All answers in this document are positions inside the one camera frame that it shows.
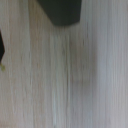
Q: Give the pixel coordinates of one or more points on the black air fryer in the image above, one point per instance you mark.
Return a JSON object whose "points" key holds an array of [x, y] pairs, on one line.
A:
{"points": [[61, 11]]}

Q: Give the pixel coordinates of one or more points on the black piece with yellow tag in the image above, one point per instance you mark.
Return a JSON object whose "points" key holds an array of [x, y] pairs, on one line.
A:
{"points": [[1, 50]]}

